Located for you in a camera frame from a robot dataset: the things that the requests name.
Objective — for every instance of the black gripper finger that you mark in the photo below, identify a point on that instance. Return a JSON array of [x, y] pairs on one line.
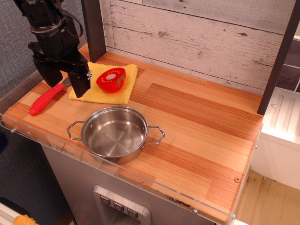
[[79, 82], [49, 73]]

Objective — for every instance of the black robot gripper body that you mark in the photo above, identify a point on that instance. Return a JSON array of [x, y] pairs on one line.
[[57, 43]]

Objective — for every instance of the stainless steel two-handled pot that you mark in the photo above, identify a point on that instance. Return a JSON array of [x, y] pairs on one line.
[[116, 133]]

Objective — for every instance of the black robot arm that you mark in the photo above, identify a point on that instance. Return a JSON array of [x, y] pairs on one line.
[[40, 12]]

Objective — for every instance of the red toy tomato half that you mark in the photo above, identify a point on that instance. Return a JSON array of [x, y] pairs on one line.
[[112, 80]]

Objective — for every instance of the yellow folded cloth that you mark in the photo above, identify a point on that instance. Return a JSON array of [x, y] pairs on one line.
[[96, 95]]

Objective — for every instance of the clear acrylic edge guard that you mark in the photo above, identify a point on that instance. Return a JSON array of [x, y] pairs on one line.
[[197, 163]]

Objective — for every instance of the grey toy fridge cabinet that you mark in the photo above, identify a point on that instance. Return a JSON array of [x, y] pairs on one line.
[[78, 179]]

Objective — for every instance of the silver dispenser panel with buttons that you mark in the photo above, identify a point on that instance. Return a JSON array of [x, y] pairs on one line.
[[119, 207]]

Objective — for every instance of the yellow object bottom left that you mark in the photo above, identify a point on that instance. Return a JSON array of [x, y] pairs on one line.
[[24, 220]]

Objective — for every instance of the red-handled metal fork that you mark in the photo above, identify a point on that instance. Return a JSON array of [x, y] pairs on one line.
[[41, 102]]

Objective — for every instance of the dark grey left post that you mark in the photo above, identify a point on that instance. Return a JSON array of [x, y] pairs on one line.
[[94, 28]]

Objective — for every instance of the dark grey post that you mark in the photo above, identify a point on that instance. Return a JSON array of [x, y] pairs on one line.
[[281, 56], [94, 28]]

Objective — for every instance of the dark grey right post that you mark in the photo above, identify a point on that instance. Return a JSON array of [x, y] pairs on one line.
[[281, 56]]

